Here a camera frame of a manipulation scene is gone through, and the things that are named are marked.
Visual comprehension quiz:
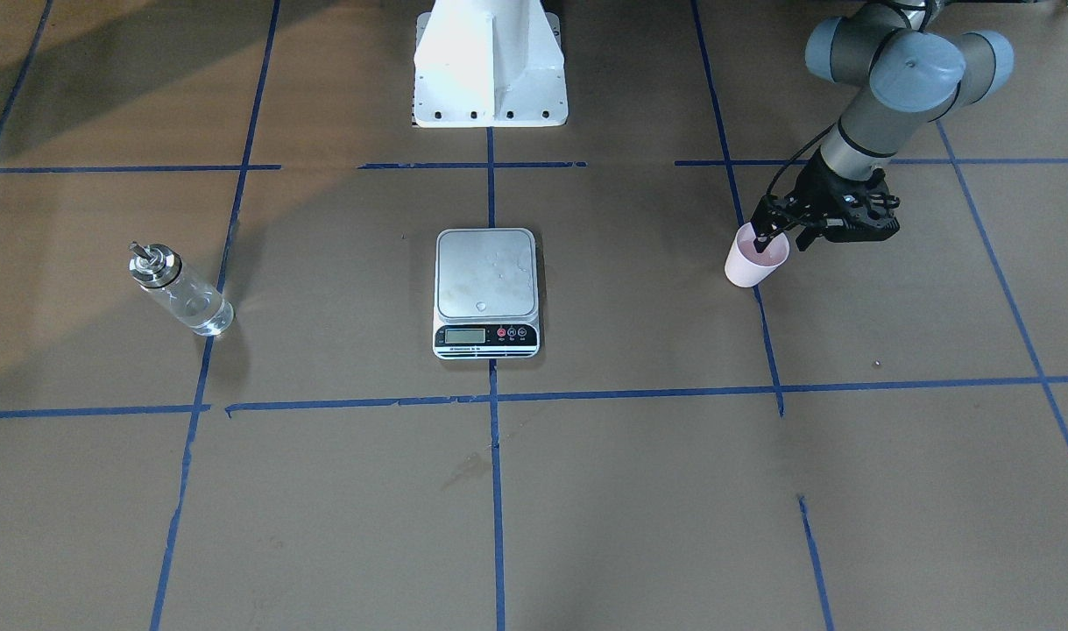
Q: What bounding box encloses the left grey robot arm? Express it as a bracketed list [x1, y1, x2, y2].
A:
[750, 1, 1015, 254]

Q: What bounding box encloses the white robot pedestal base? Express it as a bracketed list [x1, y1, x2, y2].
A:
[411, 1, 569, 129]

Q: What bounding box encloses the silver digital kitchen scale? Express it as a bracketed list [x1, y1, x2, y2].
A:
[431, 228, 541, 360]

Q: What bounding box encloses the pink plastic cup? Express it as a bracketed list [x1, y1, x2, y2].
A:
[725, 223, 790, 287]

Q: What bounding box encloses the clear glass sauce bottle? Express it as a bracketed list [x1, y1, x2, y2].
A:
[128, 241, 236, 337]

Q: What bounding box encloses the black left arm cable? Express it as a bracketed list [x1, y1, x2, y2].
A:
[766, 123, 837, 202]

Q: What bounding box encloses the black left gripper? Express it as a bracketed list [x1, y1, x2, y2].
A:
[751, 152, 901, 254]

